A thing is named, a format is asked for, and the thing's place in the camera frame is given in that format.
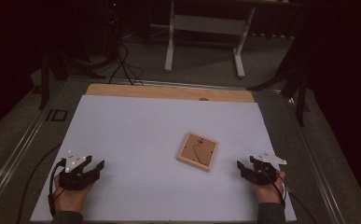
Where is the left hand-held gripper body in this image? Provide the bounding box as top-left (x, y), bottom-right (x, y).
top-left (59, 149), bottom-right (101, 191)

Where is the black floor cable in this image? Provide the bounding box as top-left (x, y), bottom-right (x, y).
top-left (15, 142), bottom-right (62, 224)

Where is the white metal stand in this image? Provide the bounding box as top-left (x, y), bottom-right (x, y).
top-left (163, 0), bottom-right (257, 79)

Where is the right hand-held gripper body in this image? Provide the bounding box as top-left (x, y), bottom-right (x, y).
top-left (244, 151), bottom-right (288, 187)

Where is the right hand-held gripper cable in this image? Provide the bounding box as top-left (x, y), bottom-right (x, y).
top-left (270, 172), bottom-right (318, 224)

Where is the square wooden puzzle board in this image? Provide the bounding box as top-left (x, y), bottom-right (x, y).
top-left (176, 131), bottom-right (219, 173)

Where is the bundle of black floor cables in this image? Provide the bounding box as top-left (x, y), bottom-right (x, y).
top-left (107, 43), bottom-right (145, 87)

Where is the metal floor rail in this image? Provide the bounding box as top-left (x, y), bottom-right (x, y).
top-left (284, 96), bottom-right (348, 224)
top-left (0, 83), bottom-right (64, 214)
top-left (118, 78), bottom-right (283, 93)

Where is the person's left hand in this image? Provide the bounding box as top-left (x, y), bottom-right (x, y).
top-left (52, 174), bottom-right (95, 214)

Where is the person's right hand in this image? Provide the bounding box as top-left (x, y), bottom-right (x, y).
top-left (251, 169), bottom-right (286, 205)

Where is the white table mat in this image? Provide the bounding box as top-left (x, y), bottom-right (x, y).
top-left (30, 94), bottom-right (298, 223)

